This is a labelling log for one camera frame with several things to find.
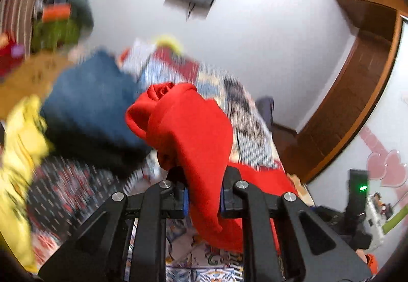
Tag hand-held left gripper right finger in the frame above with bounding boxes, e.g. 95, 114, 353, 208
219, 166, 373, 282

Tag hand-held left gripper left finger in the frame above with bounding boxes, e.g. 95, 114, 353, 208
38, 167, 189, 282

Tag red garment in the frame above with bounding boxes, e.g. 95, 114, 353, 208
125, 82, 301, 252

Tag patchwork printed bedspread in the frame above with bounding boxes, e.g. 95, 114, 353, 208
25, 39, 307, 282

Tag grey-purple chair back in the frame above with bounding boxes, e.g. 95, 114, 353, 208
257, 96, 275, 128

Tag wooden door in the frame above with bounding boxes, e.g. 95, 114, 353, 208
272, 0, 404, 184

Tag blue denim jeans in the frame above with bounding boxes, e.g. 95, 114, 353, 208
40, 49, 157, 175

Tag yellow plush object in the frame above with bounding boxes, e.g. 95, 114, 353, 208
154, 35, 184, 54

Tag yellow cloth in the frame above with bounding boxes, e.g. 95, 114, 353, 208
0, 95, 55, 274

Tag brown patterned cloth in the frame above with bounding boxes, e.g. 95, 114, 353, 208
0, 49, 78, 121

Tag green and orange toy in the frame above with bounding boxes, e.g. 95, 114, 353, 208
31, 15, 82, 52

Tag red plush toy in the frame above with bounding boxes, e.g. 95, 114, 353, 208
0, 31, 27, 77

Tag orange box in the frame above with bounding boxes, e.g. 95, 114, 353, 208
42, 3, 71, 22

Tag pink heart wall stickers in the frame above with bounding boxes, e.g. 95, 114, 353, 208
360, 125, 408, 187

